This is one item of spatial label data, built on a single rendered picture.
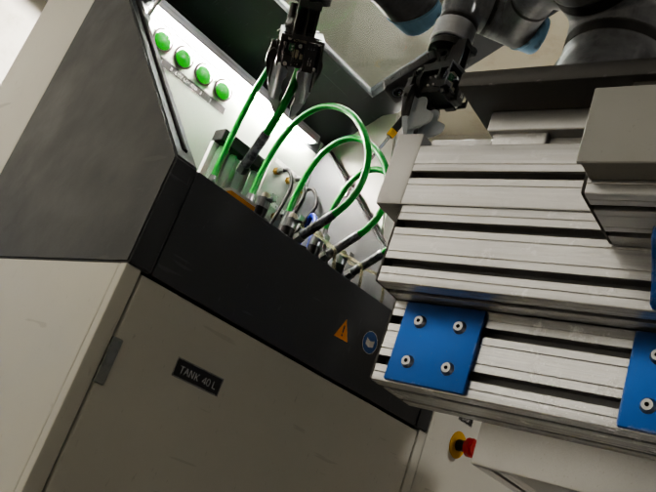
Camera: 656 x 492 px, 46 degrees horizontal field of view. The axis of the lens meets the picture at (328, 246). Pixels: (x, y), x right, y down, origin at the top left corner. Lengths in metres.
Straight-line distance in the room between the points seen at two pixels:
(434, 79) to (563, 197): 0.66
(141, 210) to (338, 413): 0.47
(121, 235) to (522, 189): 0.54
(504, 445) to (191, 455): 0.46
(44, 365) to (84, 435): 0.11
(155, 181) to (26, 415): 0.34
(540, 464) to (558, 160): 0.29
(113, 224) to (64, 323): 0.15
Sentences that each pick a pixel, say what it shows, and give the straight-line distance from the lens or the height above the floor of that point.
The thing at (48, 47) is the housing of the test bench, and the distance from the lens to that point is 1.78.
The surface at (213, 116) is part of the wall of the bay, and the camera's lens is 1.79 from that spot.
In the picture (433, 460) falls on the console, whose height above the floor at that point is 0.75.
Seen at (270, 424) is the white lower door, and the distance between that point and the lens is 1.19.
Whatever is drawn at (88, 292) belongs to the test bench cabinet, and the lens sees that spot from 1.06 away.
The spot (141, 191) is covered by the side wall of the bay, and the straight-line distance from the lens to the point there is 1.08.
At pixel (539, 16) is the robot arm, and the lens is 1.43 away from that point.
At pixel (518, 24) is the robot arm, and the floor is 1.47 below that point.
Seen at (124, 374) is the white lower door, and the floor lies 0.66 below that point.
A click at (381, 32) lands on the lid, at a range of 1.86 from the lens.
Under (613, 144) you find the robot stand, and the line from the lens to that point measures 0.62.
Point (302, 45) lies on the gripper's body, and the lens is 1.28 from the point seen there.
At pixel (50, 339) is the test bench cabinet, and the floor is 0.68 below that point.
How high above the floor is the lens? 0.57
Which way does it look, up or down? 19 degrees up
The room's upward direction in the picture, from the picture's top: 20 degrees clockwise
